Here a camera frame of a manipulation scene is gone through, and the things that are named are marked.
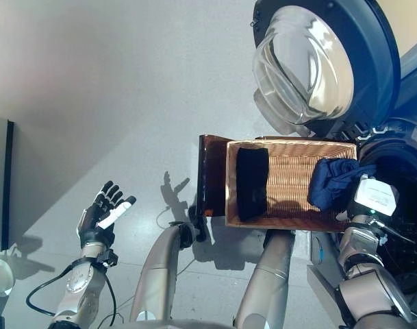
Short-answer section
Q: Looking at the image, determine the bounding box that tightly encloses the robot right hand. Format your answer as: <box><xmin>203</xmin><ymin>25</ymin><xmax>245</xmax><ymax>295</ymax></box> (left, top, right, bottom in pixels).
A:
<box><xmin>346</xmin><ymin>173</ymin><xmax>401</xmax><ymax>224</ymax></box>

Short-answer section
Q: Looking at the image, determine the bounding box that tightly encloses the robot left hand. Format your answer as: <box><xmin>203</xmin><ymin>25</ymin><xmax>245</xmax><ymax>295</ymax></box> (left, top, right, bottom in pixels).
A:
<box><xmin>78</xmin><ymin>180</ymin><xmax>137</xmax><ymax>246</ymax></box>

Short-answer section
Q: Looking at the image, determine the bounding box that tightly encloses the navy blue garment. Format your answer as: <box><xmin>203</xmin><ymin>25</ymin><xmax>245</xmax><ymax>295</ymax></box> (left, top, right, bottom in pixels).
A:
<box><xmin>307</xmin><ymin>157</ymin><xmax>377</xmax><ymax>211</ymax></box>

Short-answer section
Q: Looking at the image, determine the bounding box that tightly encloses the black garment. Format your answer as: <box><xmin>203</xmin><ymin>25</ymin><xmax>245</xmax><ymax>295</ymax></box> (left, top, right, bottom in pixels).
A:
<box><xmin>236</xmin><ymin>147</ymin><xmax>270</xmax><ymax>222</ymax></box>

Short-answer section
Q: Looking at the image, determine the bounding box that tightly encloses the round washing machine door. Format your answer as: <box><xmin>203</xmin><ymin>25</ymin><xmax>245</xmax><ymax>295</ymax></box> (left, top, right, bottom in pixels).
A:
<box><xmin>251</xmin><ymin>0</ymin><xmax>401</xmax><ymax>136</ymax></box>

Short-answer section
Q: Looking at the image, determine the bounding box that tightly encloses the woven wicker laundry basket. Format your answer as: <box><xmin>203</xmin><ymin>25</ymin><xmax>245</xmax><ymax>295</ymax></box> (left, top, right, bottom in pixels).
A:
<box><xmin>225</xmin><ymin>136</ymin><xmax>358</xmax><ymax>234</ymax></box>

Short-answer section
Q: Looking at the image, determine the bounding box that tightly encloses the white rounded object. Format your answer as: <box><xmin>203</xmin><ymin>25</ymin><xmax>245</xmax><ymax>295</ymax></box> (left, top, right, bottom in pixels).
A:
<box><xmin>0</xmin><ymin>253</ymin><xmax>16</xmax><ymax>297</ymax></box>

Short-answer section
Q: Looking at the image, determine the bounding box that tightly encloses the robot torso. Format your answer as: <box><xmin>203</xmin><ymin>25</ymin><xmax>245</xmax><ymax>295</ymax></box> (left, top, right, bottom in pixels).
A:
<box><xmin>91</xmin><ymin>317</ymin><xmax>240</xmax><ymax>329</ymax></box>

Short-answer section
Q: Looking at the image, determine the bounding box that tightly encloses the glossy dark brown stool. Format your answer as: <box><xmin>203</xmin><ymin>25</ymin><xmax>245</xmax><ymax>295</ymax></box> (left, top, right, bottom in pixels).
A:
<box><xmin>196</xmin><ymin>134</ymin><xmax>242</xmax><ymax>218</ymax></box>

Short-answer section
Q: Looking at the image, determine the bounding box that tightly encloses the robot right leg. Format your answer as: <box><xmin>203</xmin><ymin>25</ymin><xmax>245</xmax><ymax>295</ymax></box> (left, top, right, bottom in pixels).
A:
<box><xmin>233</xmin><ymin>229</ymin><xmax>296</xmax><ymax>329</ymax></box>

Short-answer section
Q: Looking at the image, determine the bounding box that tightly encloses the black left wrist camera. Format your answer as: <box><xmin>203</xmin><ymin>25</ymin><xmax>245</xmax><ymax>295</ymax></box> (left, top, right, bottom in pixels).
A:
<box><xmin>98</xmin><ymin>249</ymin><xmax>120</xmax><ymax>269</ymax></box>

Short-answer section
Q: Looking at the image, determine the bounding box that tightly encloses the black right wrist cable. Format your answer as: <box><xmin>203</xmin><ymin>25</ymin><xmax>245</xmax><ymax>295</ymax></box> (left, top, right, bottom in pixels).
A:
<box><xmin>372</xmin><ymin>219</ymin><xmax>417</xmax><ymax>247</ymax></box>

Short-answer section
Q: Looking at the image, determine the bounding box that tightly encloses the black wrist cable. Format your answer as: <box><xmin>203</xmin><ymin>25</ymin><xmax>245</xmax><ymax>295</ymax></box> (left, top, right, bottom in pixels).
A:
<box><xmin>372</xmin><ymin>219</ymin><xmax>417</xmax><ymax>247</ymax></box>
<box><xmin>25</xmin><ymin>260</ymin><xmax>118</xmax><ymax>326</ymax></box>

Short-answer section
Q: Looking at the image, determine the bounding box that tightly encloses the white floor cable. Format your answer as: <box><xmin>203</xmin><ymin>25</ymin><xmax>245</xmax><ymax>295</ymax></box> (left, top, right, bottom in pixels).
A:
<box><xmin>156</xmin><ymin>205</ymin><xmax>196</xmax><ymax>276</ymax></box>

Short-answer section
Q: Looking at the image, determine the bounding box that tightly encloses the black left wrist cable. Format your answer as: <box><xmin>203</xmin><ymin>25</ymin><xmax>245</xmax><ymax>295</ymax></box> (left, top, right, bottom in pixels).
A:
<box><xmin>25</xmin><ymin>260</ymin><xmax>118</xmax><ymax>326</ymax></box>

